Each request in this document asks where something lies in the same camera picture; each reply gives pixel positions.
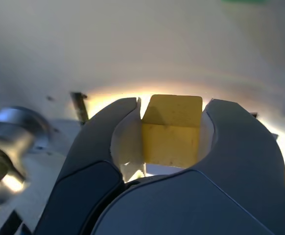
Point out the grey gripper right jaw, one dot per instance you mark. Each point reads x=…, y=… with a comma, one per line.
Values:
x=230, y=183

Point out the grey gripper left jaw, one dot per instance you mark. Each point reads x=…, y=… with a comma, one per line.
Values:
x=88, y=171

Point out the yellow cube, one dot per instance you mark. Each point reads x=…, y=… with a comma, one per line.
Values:
x=172, y=137

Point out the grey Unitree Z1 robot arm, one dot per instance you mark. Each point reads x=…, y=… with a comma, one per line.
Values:
x=15, y=122

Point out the black tape strip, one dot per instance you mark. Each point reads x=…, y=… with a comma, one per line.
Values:
x=80, y=110

